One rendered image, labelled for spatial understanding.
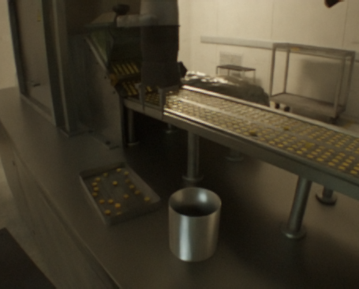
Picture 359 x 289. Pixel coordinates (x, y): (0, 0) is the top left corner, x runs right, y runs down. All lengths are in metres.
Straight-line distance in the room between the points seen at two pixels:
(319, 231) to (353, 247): 0.07
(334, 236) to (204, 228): 0.26
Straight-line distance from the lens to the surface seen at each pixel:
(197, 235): 0.43
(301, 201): 0.51
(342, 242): 0.57
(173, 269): 0.46
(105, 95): 0.86
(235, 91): 0.82
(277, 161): 0.47
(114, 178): 0.69
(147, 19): 0.49
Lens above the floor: 1.14
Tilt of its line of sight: 24 degrees down
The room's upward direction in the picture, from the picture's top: straight up
